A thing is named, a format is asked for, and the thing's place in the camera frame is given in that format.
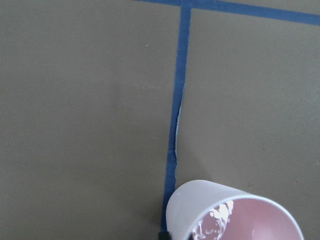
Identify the pink paper cup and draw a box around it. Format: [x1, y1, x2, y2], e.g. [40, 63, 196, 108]
[166, 180, 304, 240]

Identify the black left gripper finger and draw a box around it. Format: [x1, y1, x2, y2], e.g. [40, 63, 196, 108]
[157, 231, 171, 240]

